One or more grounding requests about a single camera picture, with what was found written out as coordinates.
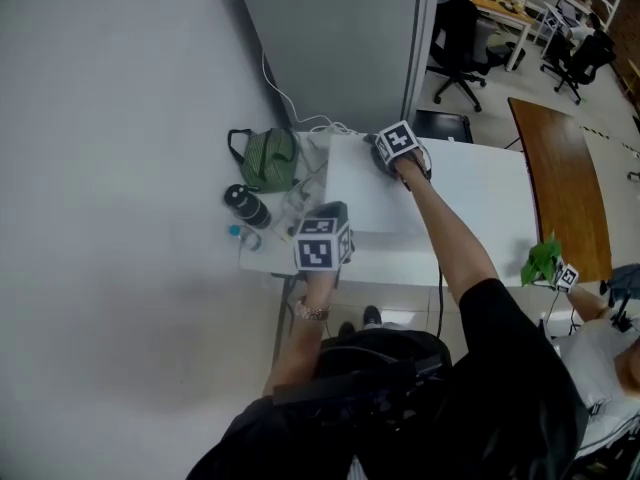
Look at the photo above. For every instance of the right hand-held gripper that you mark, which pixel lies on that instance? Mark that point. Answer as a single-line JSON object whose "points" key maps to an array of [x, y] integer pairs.
{"points": [[397, 140]]}

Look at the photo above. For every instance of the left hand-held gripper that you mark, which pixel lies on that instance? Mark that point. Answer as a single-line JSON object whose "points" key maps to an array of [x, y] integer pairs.
{"points": [[314, 253]]}

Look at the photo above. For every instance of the person's left forearm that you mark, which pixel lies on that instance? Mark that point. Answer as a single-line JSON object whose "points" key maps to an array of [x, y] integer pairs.
{"points": [[300, 348]]}

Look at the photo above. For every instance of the person's right forearm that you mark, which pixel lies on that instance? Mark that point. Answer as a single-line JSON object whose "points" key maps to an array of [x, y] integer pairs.
{"points": [[450, 233]]}

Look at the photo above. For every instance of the black stool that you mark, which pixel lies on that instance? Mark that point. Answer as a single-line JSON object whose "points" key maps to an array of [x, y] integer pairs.
{"points": [[442, 125]]}

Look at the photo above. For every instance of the clear plastic bag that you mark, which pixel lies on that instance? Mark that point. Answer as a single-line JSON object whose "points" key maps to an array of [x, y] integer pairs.
{"points": [[300, 203]]}

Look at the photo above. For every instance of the clear blue-capped water bottle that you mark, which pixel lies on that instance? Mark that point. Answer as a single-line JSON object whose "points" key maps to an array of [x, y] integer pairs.
{"points": [[247, 239]]}

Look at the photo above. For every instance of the black bottle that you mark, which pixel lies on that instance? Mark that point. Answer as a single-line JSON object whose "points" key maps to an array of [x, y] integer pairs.
{"points": [[247, 205]]}

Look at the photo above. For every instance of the person's black shoe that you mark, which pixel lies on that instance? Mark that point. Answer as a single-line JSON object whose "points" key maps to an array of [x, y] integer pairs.
{"points": [[372, 316], [346, 329]]}

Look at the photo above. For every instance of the green striped bag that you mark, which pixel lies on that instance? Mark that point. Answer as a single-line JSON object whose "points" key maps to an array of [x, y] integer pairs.
{"points": [[267, 163]]}

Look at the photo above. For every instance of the black office chair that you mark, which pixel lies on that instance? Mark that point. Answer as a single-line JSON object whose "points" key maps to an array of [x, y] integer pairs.
{"points": [[457, 48], [582, 63]]}

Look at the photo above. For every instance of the grey partition panel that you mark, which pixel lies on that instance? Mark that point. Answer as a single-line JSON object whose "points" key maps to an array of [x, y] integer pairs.
{"points": [[340, 38]]}

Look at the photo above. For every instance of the black chest pack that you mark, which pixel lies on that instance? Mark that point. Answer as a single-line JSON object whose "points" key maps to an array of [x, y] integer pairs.
{"points": [[370, 373]]}

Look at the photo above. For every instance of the white-framed wooden desk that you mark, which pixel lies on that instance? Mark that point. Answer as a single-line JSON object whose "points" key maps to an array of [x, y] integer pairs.
{"points": [[502, 10]]}

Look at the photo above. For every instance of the brown wooden table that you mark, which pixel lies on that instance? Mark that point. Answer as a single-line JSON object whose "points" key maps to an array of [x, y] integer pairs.
{"points": [[562, 183]]}

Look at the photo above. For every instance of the green potted plant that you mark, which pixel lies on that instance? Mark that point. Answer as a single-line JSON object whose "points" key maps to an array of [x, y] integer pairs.
{"points": [[540, 263]]}

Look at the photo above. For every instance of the person's black clothing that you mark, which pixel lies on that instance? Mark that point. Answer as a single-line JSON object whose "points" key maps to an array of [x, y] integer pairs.
{"points": [[490, 398]]}

